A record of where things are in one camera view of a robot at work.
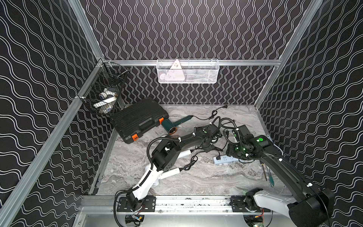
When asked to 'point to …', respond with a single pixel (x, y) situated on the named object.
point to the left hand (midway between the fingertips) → (207, 144)
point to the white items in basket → (109, 99)
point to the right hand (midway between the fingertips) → (230, 152)
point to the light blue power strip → (225, 159)
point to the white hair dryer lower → (169, 172)
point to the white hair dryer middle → (184, 153)
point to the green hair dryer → (171, 127)
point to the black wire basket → (110, 75)
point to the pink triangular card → (175, 73)
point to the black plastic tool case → (133, 121)
